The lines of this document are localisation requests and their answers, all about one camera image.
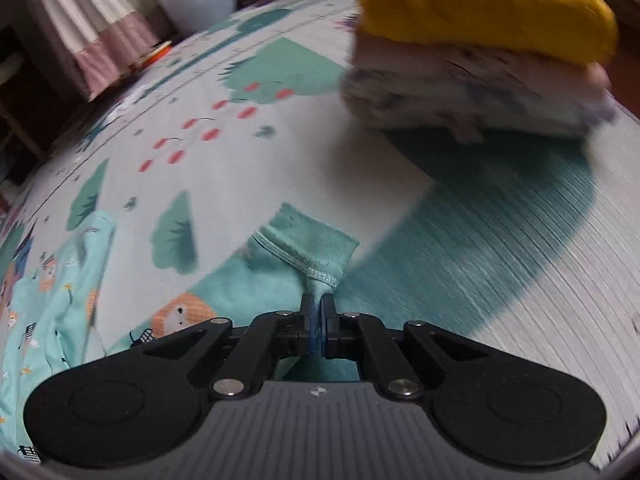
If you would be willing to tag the pale pink folded garment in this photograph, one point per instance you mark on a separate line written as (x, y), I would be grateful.
(450, 60)

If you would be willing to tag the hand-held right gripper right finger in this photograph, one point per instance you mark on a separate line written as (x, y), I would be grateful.
(327, 327)

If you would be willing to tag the white printed folded garment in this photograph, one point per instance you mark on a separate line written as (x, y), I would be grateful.
(450, 105)

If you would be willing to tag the small orange object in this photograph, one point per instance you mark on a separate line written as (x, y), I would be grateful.
(160, 52)

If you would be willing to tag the yellow folded garment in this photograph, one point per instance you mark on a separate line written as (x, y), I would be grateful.
(480, 0)

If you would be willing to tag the white and pink striped curtain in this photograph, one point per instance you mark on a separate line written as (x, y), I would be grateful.
(100, 20)

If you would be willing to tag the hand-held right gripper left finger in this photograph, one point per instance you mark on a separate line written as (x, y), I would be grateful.
(311, 327)

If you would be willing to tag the teal printed garment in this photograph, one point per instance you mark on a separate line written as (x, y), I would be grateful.
(300, 245)

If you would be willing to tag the printed play mat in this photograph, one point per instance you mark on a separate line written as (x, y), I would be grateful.
(300, 160)

